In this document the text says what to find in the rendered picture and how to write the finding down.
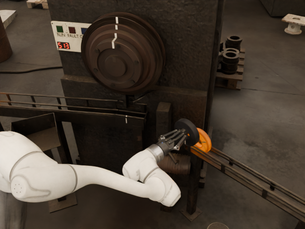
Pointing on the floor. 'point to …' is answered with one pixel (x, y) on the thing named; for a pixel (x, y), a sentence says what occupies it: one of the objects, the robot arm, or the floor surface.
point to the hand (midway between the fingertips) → (186, 130)
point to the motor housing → (169, 164)
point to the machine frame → (93, 15)
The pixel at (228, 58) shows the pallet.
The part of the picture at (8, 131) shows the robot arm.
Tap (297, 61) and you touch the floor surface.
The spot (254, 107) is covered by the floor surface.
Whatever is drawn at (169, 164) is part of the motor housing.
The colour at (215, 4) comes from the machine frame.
